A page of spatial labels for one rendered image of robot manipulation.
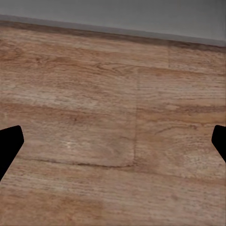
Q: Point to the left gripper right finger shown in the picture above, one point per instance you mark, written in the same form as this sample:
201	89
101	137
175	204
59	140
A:
219	140

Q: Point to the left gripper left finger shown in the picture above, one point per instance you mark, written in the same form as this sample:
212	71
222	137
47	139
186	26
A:
11	140

